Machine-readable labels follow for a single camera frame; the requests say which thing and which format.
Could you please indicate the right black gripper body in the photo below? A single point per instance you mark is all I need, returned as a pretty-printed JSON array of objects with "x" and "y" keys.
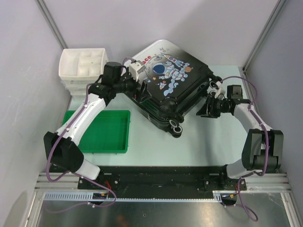
[{"x": 217, "y": 106}]

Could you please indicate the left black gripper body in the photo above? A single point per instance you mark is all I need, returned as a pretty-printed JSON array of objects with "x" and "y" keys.
[{"x": 124, "y": 85}]

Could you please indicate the space astronaut hardshell suitcase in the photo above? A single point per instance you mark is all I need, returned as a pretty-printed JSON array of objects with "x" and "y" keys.
[{"x": 177, "y": 81}]

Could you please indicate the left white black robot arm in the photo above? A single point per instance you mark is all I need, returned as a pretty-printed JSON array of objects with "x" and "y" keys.
[{"x": 61, "y": 147}]

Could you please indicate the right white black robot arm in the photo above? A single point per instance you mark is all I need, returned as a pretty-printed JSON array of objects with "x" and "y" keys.
[{"x": 262, "y": 150}]

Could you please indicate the white stacked drawer organizer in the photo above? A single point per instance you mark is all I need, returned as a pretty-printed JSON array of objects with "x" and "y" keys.
[{"x": 79, "y": 67}]

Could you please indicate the green plastic tray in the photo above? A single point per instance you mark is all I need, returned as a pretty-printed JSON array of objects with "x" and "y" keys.
[{"x": 108, "y": 133}]

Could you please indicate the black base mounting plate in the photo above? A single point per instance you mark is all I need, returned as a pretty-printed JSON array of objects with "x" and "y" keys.
[{"x": 167, "y": 191}]

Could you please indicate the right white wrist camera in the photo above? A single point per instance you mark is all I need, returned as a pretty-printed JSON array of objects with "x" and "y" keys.
[{"x": 219, "y": 91}]

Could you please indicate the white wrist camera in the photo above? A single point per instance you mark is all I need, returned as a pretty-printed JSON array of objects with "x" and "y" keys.
[
  {"x": 219, "y": 91},
  {"x": 135, "y": 68}
]

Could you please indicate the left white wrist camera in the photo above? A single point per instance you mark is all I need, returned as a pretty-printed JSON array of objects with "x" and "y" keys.
[{"x": 135, "y": 68}]

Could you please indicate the aluminium frame rail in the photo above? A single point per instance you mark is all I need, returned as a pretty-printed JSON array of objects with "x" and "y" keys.
[{"x": 212, "y": 182}]

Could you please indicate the grey slotted cable duct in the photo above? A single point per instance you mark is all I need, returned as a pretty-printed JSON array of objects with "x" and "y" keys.
[{"x": 98, "y": 197}]

